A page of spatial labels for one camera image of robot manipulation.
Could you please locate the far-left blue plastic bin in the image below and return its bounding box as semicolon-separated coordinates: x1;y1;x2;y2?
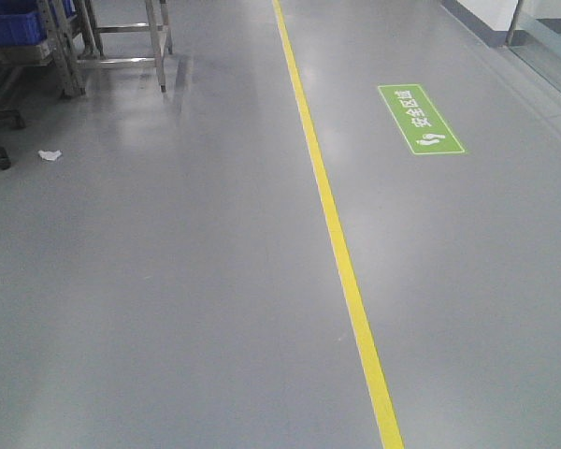
0;0;79;49

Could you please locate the stainless steel rack frame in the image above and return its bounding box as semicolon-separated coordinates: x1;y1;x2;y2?
0;1;85;98

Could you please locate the steel stool frame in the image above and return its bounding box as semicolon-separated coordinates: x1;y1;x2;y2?
74;0;173;93

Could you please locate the green safety floor sign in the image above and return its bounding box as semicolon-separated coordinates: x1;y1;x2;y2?
378;84;467;155

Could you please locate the white paper scrap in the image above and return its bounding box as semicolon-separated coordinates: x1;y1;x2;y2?
37;151;63;162

